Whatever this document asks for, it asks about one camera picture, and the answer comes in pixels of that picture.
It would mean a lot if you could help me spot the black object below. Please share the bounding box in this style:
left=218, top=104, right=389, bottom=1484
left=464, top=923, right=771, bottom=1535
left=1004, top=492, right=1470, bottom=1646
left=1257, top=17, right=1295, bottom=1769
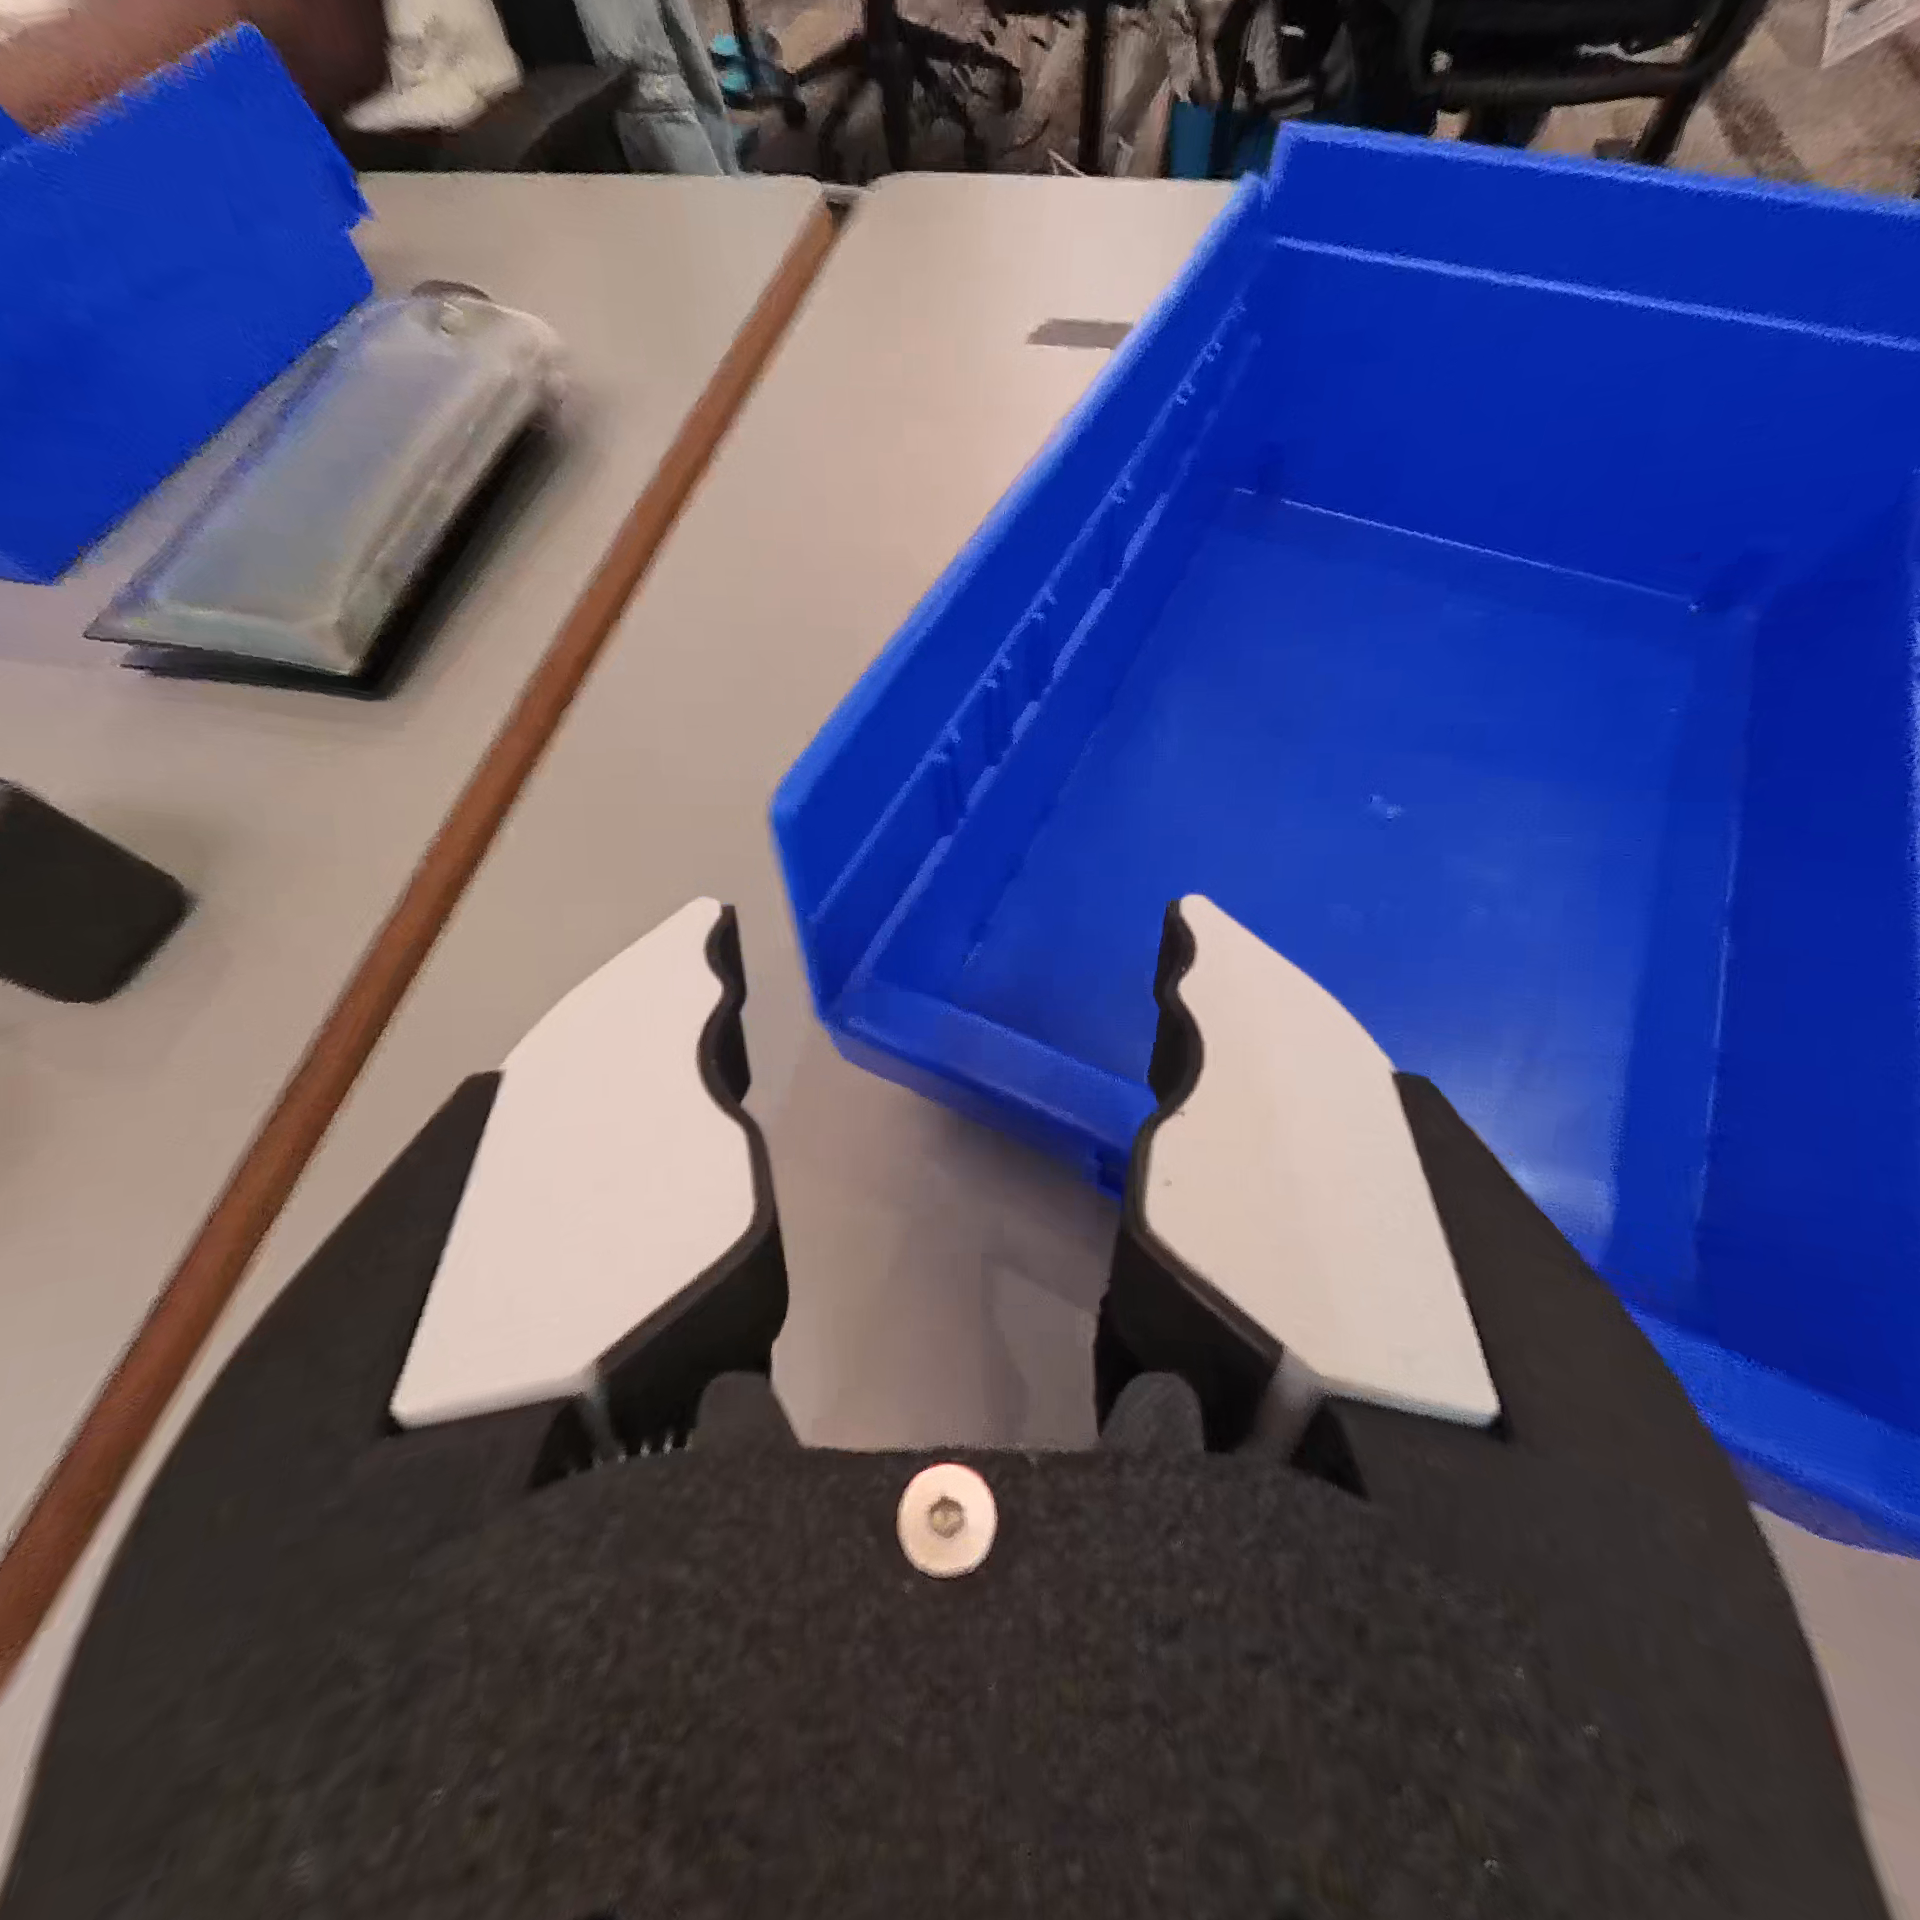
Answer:
left=0, top=781, right=196, bottom=1009

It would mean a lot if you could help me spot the grey table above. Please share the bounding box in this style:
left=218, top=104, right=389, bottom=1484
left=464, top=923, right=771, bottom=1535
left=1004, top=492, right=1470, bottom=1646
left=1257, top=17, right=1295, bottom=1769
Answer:
left=0, top=171, right=838, bottom=1667

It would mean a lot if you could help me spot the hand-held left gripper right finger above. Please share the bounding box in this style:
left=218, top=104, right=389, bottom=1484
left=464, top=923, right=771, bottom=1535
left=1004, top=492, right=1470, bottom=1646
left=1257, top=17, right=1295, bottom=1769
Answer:
left=1099, top=893, right=1506, bottom=1430

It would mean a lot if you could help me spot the blue denim jacket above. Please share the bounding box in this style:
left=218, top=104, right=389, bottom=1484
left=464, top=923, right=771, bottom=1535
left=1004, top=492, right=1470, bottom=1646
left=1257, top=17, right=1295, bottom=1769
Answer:
left=579, top=0, right=742, bottom=180

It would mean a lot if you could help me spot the grey desk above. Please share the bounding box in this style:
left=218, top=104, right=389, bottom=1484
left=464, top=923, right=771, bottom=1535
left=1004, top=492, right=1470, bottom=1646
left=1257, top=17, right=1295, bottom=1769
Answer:
left=0, top=171, right=1920, bottom=1920

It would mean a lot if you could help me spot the black office chair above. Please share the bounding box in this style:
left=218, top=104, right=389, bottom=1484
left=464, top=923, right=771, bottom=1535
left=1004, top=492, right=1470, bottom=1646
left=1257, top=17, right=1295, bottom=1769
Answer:
left=1349, top=0, right=1771, bottom=167

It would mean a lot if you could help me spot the blue plastic bin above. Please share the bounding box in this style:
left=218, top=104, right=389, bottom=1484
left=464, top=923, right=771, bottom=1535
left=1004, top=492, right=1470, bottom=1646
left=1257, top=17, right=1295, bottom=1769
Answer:
left=0, top=22, right=375, bottom=589
left=768, top=123, right=1920, bottom=1553

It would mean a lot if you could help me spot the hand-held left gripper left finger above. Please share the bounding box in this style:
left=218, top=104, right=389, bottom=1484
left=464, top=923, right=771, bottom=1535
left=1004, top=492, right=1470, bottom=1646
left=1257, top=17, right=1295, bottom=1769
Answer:
left=390, top=896, right=791, bottom=1430

